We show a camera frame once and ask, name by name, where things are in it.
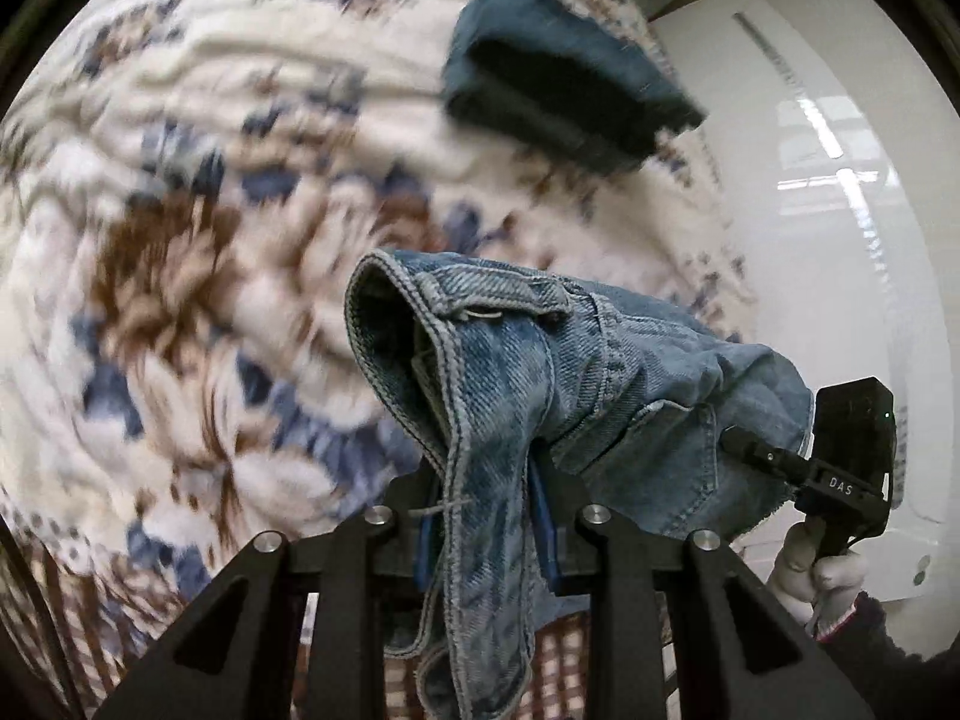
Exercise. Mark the brown checked bed sheet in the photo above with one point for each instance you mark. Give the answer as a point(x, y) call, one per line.
point(559, 660)

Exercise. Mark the person's right hand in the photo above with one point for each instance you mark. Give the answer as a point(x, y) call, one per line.
point(799, 570)

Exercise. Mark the light blue denim pants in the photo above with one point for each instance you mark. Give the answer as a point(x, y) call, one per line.
point(525, 360)

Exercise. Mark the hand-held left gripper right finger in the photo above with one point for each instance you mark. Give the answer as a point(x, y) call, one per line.
point(545, 540)

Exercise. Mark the dark teal folded cloth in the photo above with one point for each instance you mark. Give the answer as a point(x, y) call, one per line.
point(555, 82)

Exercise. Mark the floral printed blanket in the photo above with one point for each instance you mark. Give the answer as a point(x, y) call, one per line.
point(225, 240)

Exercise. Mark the white glossy cabinet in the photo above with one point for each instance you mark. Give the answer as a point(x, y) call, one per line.
point(825, 240)

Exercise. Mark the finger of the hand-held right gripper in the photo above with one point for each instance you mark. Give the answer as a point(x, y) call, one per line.
point(765, 455)

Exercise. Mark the person's right forearm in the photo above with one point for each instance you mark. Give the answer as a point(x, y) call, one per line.
point(885, 660)

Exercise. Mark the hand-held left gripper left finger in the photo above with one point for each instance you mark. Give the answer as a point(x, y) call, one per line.
point(424, 551)

